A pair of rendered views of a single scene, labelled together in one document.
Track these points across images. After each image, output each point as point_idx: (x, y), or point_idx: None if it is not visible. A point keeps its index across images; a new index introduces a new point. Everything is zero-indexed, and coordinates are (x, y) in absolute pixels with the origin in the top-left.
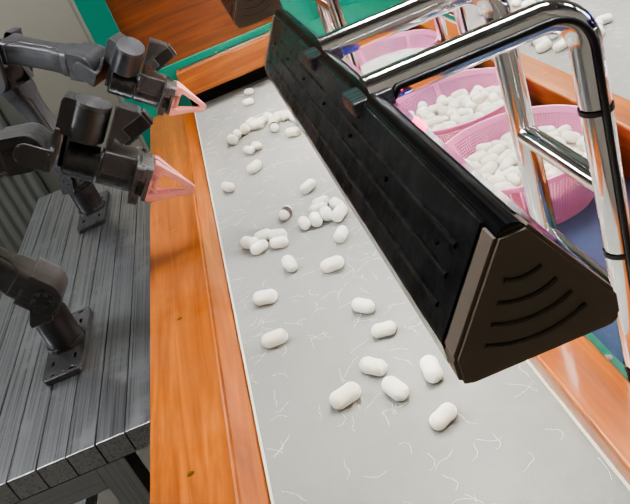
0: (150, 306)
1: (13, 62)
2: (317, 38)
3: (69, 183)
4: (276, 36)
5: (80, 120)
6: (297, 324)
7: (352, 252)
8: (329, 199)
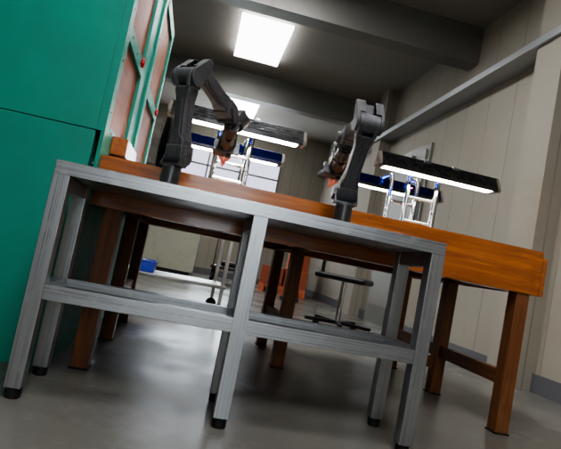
0: (368, 214)
1: (208, 79)
2: (426, 159)
3: (188, 160)
4: (390, 155)
5: None
6: None
7: None
8: None
